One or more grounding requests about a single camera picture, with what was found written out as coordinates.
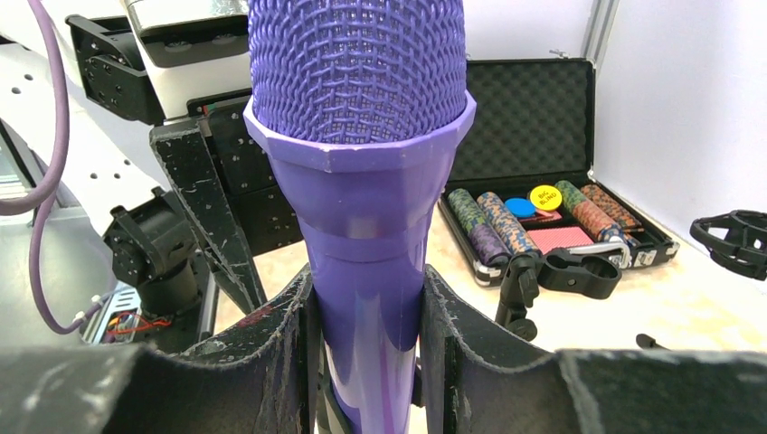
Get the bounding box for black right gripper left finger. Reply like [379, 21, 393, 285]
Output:
[1, 269, 318, 433]

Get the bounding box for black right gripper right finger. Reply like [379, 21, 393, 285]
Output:
[420, 268, 766, 433]

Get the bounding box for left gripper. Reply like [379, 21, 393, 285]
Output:
[149, 90, 303, 315]

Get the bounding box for purple microphone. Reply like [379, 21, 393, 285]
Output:
[244, 1, 477, 433]

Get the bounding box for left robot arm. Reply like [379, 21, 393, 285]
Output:
[1, 1, 250, 235]

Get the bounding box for black tripod stand with clip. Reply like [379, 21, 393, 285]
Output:
[495, 241, 631, 342]

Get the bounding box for black tripod stand with shockmount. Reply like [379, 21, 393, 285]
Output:
[689, 210, 766, 281]

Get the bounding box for red card deck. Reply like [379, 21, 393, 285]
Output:
[527, 226, 594, 254]

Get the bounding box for blue poker chip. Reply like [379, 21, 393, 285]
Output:
[505, 197, 537, 219]

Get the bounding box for yellow big blind chip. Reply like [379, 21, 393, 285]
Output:
[528, 184, 563, 212]

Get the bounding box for black poker chip case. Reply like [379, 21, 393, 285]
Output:
[438, 58, 679, 288]

